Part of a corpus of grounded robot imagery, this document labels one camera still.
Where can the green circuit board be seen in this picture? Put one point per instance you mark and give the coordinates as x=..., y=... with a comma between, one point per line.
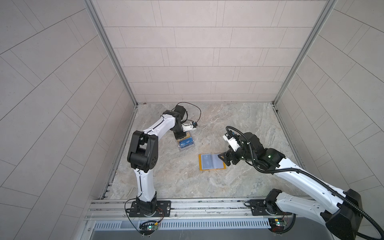
x=277, y=224
x=149, y=226

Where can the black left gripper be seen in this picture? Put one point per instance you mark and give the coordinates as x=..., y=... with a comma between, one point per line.
x=178, y=136

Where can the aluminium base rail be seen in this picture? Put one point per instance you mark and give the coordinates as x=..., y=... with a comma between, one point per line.
x=210, y=208

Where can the left green circuit board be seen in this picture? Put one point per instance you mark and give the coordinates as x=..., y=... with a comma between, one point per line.
x=149, y=226

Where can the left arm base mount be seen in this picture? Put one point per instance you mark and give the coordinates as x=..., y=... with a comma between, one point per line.
x=141, y=209

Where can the blue VIP card in holder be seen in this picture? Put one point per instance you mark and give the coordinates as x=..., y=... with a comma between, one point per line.
x=207, y=162

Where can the right corner metal post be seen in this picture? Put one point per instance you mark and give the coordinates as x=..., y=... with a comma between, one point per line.
x=326, y=11

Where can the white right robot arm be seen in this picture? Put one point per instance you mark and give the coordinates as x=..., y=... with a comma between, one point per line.
x=329, y=205

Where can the right green circuit board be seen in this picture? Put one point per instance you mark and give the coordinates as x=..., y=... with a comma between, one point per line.
x=277, y=224

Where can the beige card in stand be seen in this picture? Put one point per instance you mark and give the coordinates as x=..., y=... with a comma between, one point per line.
x=187, y=138

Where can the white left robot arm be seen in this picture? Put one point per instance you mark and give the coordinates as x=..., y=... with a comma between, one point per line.
x=144, y=153

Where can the yellow leather card holder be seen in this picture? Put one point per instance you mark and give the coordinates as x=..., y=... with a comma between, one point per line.
x=218, y=164

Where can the perforated vent strip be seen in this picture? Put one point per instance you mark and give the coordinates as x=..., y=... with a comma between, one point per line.
x=188, y=224

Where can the blue card in stand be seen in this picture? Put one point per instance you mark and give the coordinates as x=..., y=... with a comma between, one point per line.
x=185, y=144

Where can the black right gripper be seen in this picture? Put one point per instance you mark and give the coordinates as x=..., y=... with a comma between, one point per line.
x=230, y=153

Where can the left corner metal post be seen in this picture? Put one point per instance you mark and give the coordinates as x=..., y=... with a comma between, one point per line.
x=90, y=7

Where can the corner metal post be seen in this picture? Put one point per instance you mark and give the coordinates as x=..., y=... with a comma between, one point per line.
x=90, y=7
x=326, y=11

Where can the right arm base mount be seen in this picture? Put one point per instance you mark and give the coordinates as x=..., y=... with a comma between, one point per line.
x=264, y=208

